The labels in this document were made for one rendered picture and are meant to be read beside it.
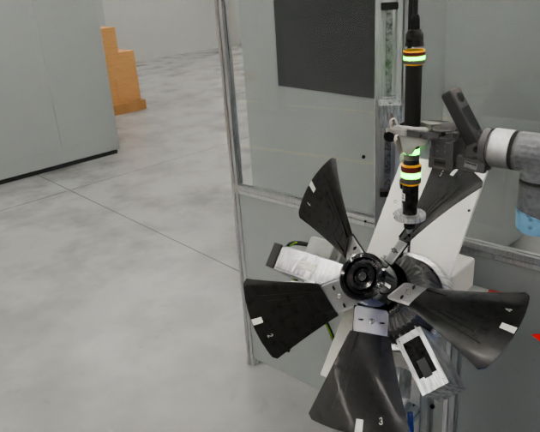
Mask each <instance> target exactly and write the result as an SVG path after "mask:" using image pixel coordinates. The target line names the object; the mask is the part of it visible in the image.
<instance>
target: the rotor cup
mask: <svg viewBox="0 0 540 432"><path fill-rule="evenodd" d="M361 272H364V273H366V279H365V280H359V279H358V274H360V273H361ZM339 282H340V286H341V289H342V291H343V292H344V294H346V296H348V298H350V299H352V300H353V301H355V302H357V303H359V306H364V307H369V308H373V309H382V310H386V311H388V316H390V315H394V314H396V313H397V312H398V311H400V310H401V309H402V308H403V307H404V306H403V305H400V304H398V303H394V302H391V301H388V300H386V298H387V296H388V295H389V294H390V293H392V292H393V291H394V290H396V289H397V288H398V287H400V286H401V285H402V284H404V283H410V280H409V278H408V275H407V273H406V272H405V270H404V269H403V268H402V267H401V266H399V265H398V264H396V263H395V264H394V265H393V266H392V265H390V264H389V263H388V262H386V261H385V260H382V259H381V258H379V257H378V256H377V255H374V254H371V253H365V252H363V253H358V254H355V255H353V256H352V257H350V258H349V259H348V260H347V261H346V262H345V264H344V266H342V269H341V271H340V275H339ZM385 283H387V284H389V285H390V286H391V287H390V289H389V288H388V287H386V286H385ZM360 302H364V303H366V304H368V305H365V304H363V303H360Z"/></svg>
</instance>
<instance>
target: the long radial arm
mask: <svg viewBox="0 0 540 432"><path fill-rule="evenodd" d="M342 266H344V264H342V263H338V262H336V261H331V260H328V259H325V258H322V257H320V256H317V255H312V254H309V253H306V252H303V251H301V250H297V249H293V248H290V247H286V246H284V245H283V247H282V249H281V251H280V253H279V257H278V260H277V261H276V264H275V266H274V269H276V270H278V271H280V272H282V273H284V274H286V275H288V276H290V277H291V278H293V279H297V280H300V281H306V282H316V283H318V284H320V285H322V284H324V283H326V282H329V281H331V280H334V279H337V278H339V275H340V271H341V269H342Z"/></svg>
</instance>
